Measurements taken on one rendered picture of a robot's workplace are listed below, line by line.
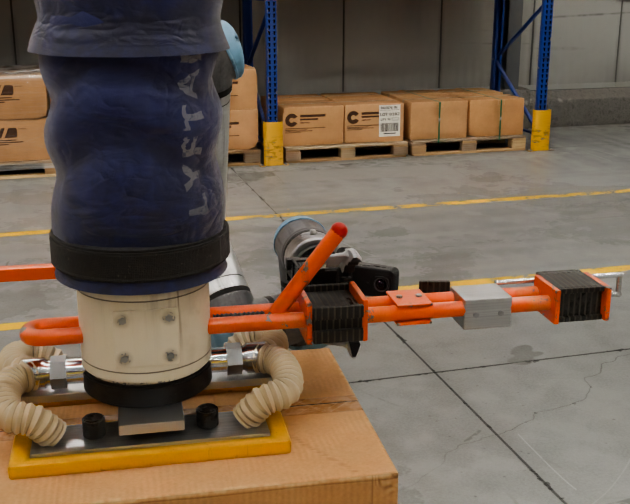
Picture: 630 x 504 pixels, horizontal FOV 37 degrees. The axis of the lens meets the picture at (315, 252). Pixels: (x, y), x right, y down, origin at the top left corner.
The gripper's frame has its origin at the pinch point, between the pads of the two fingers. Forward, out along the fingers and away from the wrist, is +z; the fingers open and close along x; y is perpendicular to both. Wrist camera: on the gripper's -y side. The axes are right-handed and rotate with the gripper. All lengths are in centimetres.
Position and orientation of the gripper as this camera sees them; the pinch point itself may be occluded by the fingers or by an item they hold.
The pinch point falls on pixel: (360, 307)
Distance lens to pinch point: 129.8
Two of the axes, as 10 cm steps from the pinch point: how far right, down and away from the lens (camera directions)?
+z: 1.9, 2.8, -9.4
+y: -9.8, 0.6, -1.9
